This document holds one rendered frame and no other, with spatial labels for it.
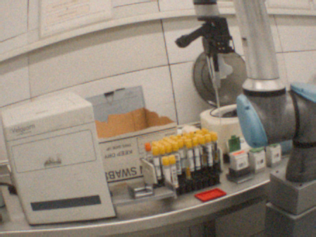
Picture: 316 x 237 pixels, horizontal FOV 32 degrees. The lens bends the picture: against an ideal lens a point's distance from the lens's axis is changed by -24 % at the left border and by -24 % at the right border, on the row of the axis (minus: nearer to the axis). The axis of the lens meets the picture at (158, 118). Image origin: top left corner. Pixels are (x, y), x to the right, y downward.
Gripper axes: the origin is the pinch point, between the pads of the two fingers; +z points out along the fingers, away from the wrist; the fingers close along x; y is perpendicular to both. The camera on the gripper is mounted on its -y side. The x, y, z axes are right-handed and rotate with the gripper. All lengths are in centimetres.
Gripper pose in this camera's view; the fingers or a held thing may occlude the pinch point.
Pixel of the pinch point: (215, 82)
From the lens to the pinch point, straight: 183.6
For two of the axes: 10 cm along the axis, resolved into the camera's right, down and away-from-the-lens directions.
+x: -1.8, -1.8, 9.7
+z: 1.4, 9.7, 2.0
